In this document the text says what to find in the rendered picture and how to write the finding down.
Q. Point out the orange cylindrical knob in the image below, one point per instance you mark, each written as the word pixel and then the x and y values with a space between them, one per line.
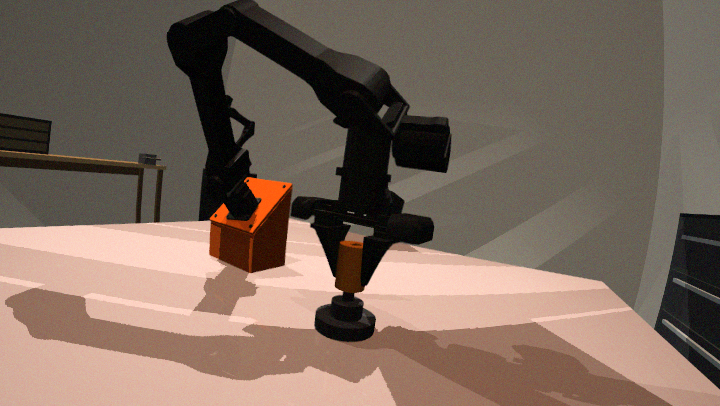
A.
pixel 349 261

